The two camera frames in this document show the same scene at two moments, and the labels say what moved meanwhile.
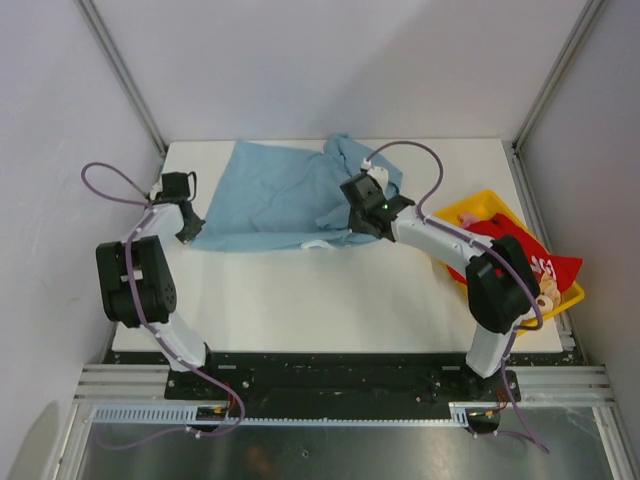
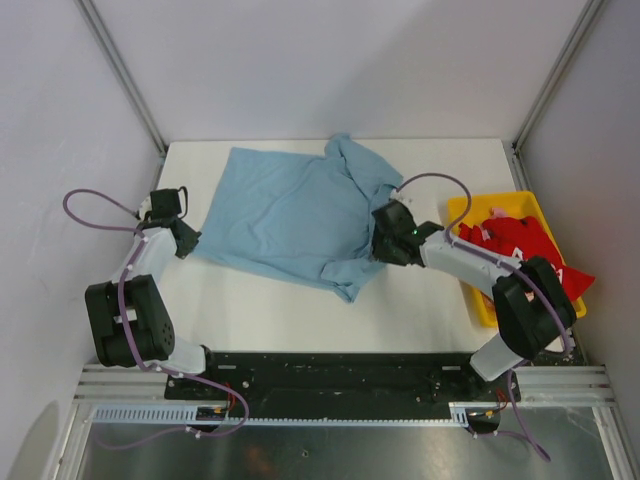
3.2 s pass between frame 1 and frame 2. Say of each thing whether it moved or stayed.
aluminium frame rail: stayed
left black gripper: moved
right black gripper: moved
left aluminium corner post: stayed
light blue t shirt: moved
